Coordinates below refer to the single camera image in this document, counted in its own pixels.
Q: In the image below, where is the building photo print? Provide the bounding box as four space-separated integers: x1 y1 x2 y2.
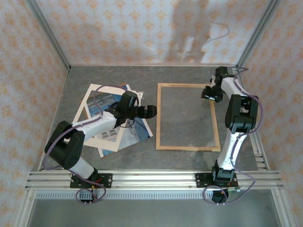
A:
86 83 154 158

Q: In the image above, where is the white mat board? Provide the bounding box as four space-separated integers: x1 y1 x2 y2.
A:
71 82 144 154

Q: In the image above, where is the light wooden picture frame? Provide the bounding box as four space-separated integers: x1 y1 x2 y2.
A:
155 82 221 152

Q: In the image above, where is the thin aluminium back bar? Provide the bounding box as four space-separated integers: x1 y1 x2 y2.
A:
70 63 237 67

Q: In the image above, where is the thin aluminium side strip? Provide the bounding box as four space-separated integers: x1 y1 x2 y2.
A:
37 68 71 171

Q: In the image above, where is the black connector box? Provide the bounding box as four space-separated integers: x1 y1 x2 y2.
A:
211 190 230 204
79 191 98 205

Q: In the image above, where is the grey metal sheet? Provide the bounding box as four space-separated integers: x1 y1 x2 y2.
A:
26 198 281 227

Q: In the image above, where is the aluminium lower leg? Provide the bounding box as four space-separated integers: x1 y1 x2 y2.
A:
271 189 293 227
13 189 36 227

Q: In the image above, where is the aluminium slotted mounting rail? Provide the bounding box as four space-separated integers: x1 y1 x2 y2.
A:
25 169 284 190

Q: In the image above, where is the aluminium corner post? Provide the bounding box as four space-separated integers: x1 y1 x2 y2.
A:
25 0 72 71
236 0 282 70

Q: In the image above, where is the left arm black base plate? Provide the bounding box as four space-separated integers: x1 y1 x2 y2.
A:
70 173 113 189

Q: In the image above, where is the wide aluminium side rail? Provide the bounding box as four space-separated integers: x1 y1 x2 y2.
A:
232 66 271 171

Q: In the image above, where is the grey slotted cable duct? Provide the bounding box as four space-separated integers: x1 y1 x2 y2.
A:
35 191 273 200

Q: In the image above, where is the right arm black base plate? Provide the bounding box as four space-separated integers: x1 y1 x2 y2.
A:
195 173 239 189

